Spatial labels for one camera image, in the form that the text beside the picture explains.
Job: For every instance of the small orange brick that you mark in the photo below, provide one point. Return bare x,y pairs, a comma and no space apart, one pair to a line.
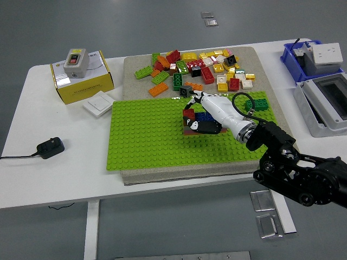
155,73

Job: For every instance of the blue plastic bin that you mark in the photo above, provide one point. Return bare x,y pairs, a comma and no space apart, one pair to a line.
291,61

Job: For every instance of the white table leg with foot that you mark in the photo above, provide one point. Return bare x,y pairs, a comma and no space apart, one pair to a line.
287,222

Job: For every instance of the orange long brick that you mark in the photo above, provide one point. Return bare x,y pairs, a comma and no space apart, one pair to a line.
194,86
159,89

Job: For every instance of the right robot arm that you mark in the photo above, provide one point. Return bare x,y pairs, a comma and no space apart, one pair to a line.
273,138

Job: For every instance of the small pink brick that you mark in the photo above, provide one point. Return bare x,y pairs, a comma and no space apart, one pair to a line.
230,51

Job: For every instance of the yellow square brick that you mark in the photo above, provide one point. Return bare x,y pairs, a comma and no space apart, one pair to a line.
229,77
231,71
204,55
225,52
237,59
223,87
219,52
211,53
250,76
217,67

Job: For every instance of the grey-brown mat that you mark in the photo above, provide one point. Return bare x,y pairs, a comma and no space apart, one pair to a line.
130,81

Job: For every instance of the white square brick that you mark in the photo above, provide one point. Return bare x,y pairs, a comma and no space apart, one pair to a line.
247,84
208,61
240,77
220,59
221,79

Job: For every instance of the red square brick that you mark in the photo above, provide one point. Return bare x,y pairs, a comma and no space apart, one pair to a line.
189,113
234,84

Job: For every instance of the brown shiny brick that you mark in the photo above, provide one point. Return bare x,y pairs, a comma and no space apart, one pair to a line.
172,69

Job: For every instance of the red long brick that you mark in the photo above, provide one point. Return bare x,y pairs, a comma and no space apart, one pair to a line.
173,56
207,75

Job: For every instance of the white wall switch plate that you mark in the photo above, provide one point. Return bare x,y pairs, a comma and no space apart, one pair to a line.
99,103

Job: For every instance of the metal floor plate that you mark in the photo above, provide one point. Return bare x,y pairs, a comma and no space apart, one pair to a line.
268,226
261,201
206,15
212,23

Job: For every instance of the grey black square brick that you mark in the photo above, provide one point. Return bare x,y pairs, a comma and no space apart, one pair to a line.
185,91

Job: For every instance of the light green long brick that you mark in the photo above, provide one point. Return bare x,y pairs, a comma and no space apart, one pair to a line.
160,77
143,72

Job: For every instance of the blue long brick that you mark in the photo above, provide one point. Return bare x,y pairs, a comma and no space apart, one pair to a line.
210,117

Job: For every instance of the white socket panel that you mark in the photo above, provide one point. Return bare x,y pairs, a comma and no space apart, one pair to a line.
326,52

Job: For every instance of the dark green long brick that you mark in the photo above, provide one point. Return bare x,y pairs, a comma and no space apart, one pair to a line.
177,81
260,105

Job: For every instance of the yellow rounded brick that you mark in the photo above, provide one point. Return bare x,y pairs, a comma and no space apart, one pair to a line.
189,56

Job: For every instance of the green studded baseplate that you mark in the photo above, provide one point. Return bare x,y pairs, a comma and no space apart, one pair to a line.
146,135

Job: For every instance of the green shiny brick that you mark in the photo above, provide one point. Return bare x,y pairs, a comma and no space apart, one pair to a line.
240,71

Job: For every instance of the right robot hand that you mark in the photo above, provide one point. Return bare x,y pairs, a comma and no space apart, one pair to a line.
222,109

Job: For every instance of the black power adapter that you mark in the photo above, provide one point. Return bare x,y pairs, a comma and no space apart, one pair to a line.
50,148

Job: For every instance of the grey distribution enclosure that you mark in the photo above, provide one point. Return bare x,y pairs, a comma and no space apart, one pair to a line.
306,97

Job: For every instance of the grey junction box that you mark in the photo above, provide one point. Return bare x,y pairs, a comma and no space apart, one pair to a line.
314,69

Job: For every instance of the red white-dotted brick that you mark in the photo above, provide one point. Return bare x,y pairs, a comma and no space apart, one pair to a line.
195,64

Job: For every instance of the yellow cardboard box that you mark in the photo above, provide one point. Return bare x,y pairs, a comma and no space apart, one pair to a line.
86,88

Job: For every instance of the blue square brick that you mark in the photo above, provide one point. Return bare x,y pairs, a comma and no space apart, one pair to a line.
200,116

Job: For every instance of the grey push-button switch box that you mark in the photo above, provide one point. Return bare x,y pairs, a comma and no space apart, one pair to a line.
76,63

